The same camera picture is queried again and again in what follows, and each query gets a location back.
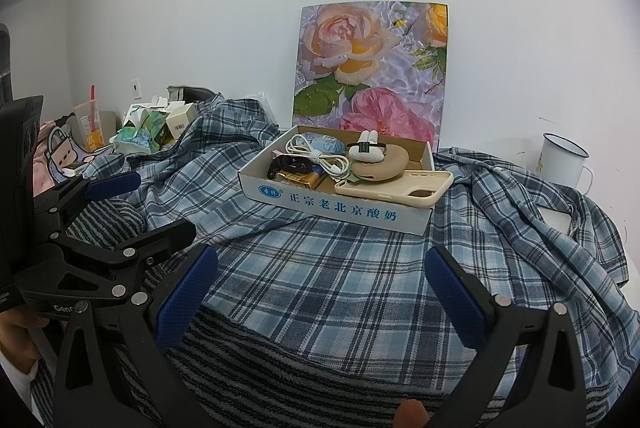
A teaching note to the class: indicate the person's left forearm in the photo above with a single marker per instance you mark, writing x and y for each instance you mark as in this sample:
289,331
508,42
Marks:
15,383

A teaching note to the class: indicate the yellow blue cigarette pack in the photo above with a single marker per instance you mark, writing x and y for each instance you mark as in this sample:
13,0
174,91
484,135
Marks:
305,181

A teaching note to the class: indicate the brown cardboard carton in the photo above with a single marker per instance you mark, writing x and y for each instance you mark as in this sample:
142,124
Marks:
111,122

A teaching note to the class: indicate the person's right hand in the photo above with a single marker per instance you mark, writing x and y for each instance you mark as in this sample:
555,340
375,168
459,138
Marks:
411,415

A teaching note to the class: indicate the grey curtain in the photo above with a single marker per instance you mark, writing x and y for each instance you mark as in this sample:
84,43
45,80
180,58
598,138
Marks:
5,67

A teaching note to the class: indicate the round beige silicone pouch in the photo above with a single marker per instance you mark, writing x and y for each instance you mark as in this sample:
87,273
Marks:
385,167

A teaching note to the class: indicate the white box with blue circle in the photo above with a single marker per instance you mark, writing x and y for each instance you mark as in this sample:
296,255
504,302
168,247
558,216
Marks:
132,111

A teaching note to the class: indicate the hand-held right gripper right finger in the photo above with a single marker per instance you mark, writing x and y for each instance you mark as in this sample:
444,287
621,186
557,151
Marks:
457,293

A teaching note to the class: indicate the person's left hand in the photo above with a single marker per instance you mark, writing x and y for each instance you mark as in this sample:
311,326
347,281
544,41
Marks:
17,338

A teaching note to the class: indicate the white wall outlet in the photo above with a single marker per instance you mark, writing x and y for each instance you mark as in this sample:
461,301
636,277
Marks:
135,88

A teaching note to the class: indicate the small cream box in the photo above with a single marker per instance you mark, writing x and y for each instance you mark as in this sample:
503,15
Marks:
180,120

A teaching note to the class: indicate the green tissue pack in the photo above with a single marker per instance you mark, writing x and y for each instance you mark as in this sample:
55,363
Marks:
140,132

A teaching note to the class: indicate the beige phone case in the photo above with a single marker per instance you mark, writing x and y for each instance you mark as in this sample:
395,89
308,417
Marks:
370,188

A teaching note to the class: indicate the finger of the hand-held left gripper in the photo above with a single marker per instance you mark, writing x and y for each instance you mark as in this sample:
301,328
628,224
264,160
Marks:
112,185
150,238

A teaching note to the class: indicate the cardboard box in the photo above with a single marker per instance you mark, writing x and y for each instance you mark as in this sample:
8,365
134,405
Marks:
325,203

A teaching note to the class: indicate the blue plaid shirt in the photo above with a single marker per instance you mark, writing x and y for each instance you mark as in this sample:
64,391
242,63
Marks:
350,278

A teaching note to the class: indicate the white enamel mug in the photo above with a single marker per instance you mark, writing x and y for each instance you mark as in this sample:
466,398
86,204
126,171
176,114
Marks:
557,167

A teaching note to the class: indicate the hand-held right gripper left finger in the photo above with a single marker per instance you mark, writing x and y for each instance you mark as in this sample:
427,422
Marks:
187,293

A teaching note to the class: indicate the clear plastic bag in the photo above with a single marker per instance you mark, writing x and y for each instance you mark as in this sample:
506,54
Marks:
265,105

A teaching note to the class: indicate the floral painting board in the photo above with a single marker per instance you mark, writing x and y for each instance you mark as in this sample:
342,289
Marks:
350,37

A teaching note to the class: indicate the grey printed box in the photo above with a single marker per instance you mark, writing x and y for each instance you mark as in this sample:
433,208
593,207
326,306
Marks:
195,93

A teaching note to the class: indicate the drink cup with red straw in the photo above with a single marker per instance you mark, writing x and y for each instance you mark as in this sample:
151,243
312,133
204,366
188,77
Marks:
90,132

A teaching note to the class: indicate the blue clear tissue packet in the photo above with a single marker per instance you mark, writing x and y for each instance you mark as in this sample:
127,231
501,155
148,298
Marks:
325,141

